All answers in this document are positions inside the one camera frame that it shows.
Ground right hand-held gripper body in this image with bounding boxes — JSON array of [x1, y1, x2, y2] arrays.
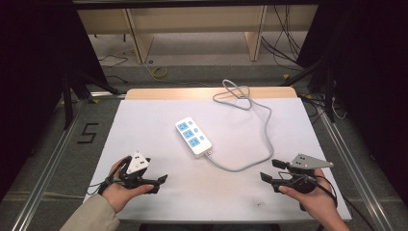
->
[[271, 153, 335, 194]]

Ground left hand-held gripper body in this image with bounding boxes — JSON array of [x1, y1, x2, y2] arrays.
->
[[118, 150, 162, 194]]

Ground person's right hand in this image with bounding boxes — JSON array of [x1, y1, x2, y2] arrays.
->
[[277, 168, 339, 223]]

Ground person's left hand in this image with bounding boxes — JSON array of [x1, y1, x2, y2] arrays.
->
[[101, 156, 155, 214]]

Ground white table mat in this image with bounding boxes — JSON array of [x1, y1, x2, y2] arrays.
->
[[83, 97, 352, 223]]

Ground white power strip blue sockets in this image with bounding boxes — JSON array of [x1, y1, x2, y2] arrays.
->
[[174, 116, 214, 159]]

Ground wooden table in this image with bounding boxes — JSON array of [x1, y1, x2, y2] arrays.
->
[[124, 86, 298, 101]]

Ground black metal stand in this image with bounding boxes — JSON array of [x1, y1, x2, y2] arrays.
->
[[280, 54, 341, 123], [61, 61, 121, 131]]

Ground black curtain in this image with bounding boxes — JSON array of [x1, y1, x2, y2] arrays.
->
[[296, 0, 408, 206], [0, 0, 109, 203]]

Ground light wooden desk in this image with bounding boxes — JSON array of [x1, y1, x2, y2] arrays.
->
[[76, 4, 319, 64]]

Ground grey power strip cable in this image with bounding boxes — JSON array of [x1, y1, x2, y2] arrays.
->
[[204, 78, 274, 173]]

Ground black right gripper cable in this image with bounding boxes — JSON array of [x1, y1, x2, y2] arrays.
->
[[299, 174, 377, 231]]

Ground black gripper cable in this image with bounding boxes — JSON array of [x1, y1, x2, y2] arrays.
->
[[86, 157, 131, 196], [299, 174, 377, 231]]

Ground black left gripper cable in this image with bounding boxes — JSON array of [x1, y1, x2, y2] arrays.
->
[[86, 157, 131, 196]]

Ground aluminium floor rail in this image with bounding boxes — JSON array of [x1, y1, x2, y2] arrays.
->
[[12, 91, 127, 231], [316, 104, 396, 231]]

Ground yellow coiled cable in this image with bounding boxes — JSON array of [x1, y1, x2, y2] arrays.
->
[[150, 65, 168, 80]]

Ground thin black floor cable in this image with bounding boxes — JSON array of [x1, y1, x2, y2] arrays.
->
[[96, 52, 130, 85]]

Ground bundle of black hanging cables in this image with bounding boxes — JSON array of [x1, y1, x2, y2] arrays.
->
[[260, 4, 311, 72]]

